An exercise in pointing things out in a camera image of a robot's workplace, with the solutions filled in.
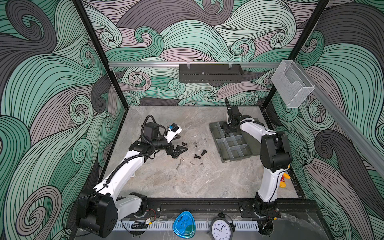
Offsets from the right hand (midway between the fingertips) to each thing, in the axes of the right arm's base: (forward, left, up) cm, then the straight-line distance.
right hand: (226, 128), depth 99 cm
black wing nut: (-9, +29, -6) cm, 31 cm away
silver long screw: (-23, +32, -7) cm, 40 cm away
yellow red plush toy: (-36, -24, -2) cm, 43 cm away
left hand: (-19, +29, +15) cm, 37 cm away
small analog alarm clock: (-54, +11, -3) cm, 55 cm away
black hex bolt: (-15, +16, -5) cm, 23 cm away
